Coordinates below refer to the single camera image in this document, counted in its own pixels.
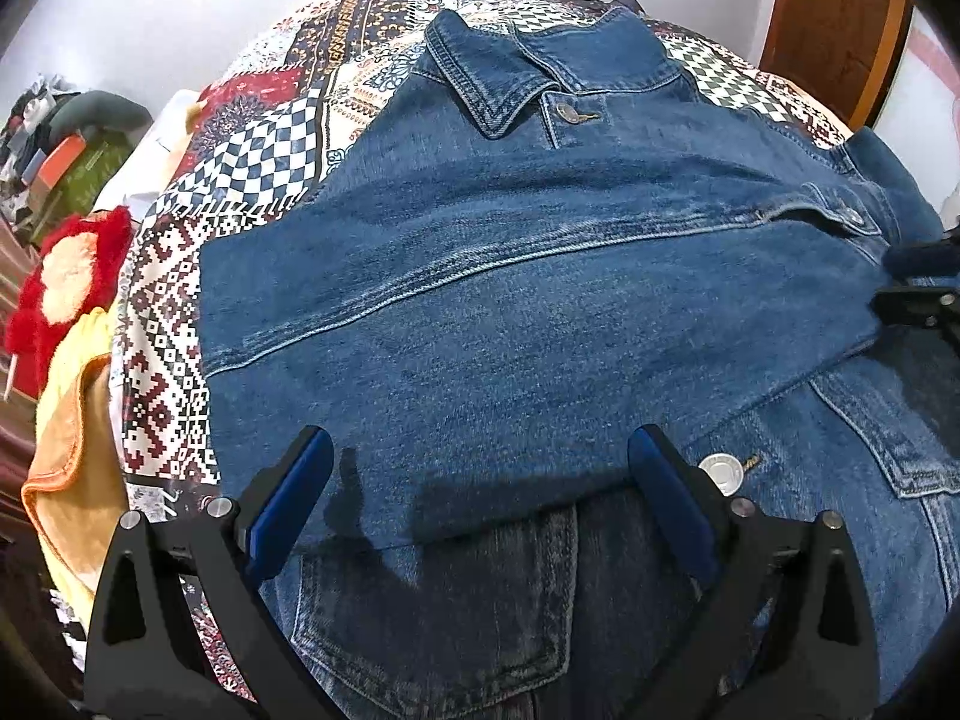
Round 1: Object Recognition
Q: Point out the white cloth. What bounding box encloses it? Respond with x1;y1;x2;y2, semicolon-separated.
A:
94;88;203;222

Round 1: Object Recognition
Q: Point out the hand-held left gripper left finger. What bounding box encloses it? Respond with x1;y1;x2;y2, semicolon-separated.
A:
82;425;347;720

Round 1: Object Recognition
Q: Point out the blue denim jacket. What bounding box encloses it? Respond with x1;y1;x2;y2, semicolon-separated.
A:
196;6;960;720

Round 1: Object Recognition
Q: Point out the pile of assorted clutter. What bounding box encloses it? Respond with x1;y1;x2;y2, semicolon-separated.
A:
0;75;55;226

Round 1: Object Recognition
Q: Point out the green cardboard box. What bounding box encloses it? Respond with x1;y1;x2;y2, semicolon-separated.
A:
56;131;136;218

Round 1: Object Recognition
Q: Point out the patterned patchwork bedsheet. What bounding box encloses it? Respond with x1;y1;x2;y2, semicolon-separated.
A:
109;0;863;691

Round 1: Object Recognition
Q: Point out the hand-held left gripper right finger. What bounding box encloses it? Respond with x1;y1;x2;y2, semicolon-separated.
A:
628;424;880;720

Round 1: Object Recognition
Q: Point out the red and white plush toy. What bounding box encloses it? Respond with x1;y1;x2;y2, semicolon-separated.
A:
4;206;136;398

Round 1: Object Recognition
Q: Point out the yellow towel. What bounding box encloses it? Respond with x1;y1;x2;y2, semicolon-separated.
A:
21;307;132;616

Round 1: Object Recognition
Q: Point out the orange box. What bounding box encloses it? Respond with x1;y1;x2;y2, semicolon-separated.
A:
34;133;87;192

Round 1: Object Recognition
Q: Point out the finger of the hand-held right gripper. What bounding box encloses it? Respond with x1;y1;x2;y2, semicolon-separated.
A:
885;238;960;282
872;281;960;332

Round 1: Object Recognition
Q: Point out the dark green neck pillow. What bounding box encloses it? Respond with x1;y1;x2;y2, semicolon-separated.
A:
45;90;151;155

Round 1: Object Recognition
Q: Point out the brown wooden panel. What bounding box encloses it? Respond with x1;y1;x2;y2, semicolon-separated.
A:
757;0;912;128

